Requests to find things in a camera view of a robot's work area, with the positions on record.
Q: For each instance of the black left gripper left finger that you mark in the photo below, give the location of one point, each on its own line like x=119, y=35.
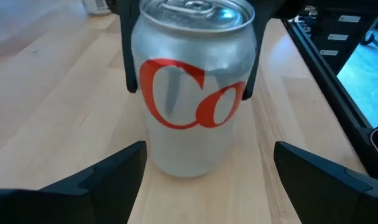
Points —
x=67, y=202

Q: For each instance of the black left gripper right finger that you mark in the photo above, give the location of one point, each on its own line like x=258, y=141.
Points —
x=332, y=199

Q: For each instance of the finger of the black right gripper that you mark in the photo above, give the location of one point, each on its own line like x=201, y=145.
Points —
x=260, y=31
x=128, y=46

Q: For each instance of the black case with white labels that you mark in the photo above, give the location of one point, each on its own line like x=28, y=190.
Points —
x=319, y=43

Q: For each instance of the black aluminium table frame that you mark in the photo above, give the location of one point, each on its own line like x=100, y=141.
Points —
x=329, y=93

